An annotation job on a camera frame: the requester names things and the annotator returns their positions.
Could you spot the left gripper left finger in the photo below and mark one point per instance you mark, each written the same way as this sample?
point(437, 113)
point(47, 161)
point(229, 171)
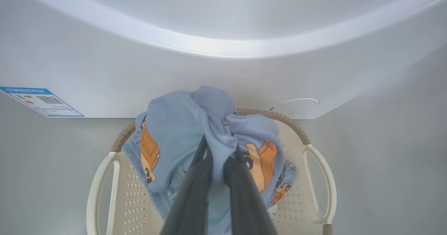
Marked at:
point(192, 200)

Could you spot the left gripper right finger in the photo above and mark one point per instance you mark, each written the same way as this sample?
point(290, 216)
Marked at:
point(244, 200)

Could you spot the blue and cream cartoon garment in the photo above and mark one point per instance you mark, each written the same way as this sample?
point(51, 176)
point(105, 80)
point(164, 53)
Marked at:
point(284, 188)

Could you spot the blue cartoon print garment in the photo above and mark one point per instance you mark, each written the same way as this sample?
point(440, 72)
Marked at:
point(181, 123)

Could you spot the cream perforated laundry basket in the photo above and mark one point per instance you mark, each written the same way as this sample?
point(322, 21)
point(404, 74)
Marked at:
point(310, 179)

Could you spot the white front-load washing machine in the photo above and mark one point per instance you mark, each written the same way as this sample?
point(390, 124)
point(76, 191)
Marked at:
point(87, 64)

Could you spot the round white filter cover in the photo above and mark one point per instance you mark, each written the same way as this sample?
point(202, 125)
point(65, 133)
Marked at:
point(300, 104)

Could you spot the blue energy label sticker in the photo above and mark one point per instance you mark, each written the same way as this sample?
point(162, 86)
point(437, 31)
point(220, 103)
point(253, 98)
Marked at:
point(42, 100)

